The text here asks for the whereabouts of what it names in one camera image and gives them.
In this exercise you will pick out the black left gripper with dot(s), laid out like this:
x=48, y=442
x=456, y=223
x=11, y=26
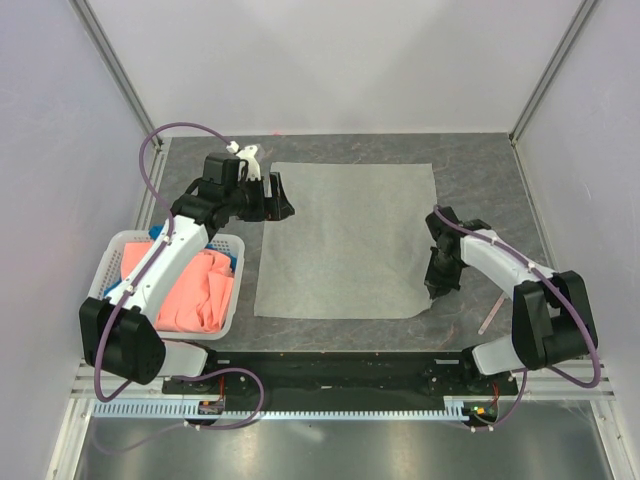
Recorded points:
x=276, y=208

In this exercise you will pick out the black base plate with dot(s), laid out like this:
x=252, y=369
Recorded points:
x=342, y=379

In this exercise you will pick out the blue cloth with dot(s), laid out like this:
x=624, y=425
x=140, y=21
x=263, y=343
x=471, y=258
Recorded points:
x=108, y=274

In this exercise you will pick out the white plastic basket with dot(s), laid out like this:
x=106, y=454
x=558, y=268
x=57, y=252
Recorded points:
x=133, y=252

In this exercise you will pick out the white slotted cable duct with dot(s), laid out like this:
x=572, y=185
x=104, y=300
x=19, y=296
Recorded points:
x=192, y=409

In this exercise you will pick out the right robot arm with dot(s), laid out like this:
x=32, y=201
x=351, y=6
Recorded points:
x=552, y=325

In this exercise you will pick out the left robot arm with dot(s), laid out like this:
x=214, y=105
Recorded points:
x=117, y=331

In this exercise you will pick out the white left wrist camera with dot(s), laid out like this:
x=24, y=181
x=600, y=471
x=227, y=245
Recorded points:
x=250, y=157

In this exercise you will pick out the aluminium frame post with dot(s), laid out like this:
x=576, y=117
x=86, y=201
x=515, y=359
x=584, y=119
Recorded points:
x=97, y=34
x=561, y=53

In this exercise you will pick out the aluminium frame post right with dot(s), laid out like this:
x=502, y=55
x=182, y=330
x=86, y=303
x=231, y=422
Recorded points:
x=561, y=53

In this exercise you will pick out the grey cloth napkin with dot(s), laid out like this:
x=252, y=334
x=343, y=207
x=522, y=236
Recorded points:
x=357, y=246

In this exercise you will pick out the orange cloth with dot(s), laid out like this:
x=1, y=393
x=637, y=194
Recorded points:
x=198, y=302

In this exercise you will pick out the aluminium frame post left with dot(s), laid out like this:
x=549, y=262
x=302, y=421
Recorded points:
x=97, y=34

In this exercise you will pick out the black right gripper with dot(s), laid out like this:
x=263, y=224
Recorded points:
x=437, y=285

